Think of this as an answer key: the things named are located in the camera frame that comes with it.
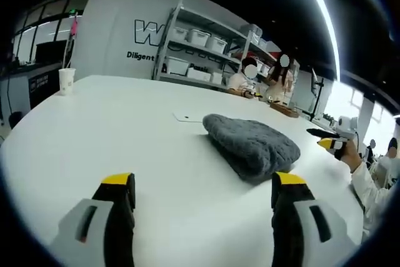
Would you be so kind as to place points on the person's right hand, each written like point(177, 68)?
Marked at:
point(351, 153)

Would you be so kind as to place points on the long ceiling light strip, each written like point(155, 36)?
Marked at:
point(322, 10)

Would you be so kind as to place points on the white storage bin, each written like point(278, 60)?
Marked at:
point(216, 45)
point(178, 65)
point(180, 34)
point(198, 37)
point(200, 73)

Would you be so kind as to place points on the wooden tray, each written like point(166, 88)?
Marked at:
point(285, 109)

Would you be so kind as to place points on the grey metal shelf rack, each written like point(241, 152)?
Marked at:
point(206, 48)

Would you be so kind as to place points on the black counter cabinet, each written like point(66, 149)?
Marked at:
point(34, 84)

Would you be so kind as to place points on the grey towel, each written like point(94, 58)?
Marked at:
point(253, 146)

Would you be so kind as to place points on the pink hanging item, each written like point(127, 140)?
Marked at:
point(74, 26)

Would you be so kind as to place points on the white paper cup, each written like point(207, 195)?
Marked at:
point(67, 82)

